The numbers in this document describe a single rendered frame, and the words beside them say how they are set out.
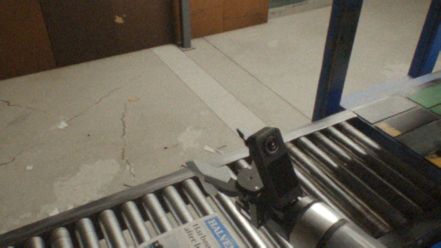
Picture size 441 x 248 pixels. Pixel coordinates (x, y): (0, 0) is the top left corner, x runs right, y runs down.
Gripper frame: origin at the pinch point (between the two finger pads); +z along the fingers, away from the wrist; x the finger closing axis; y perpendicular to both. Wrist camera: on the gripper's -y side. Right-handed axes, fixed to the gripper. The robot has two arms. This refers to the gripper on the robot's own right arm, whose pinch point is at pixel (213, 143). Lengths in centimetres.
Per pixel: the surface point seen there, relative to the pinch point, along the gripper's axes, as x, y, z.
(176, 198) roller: 3, 44, 30
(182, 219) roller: 0.1, 44.3, 22.4
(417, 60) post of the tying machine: 145, 65, 33
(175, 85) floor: 104, 139, 205
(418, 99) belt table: 110, 59, 13
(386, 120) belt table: 87, 56, 13
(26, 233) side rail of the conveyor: -35, 39, 45
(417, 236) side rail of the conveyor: 45, 50, -22
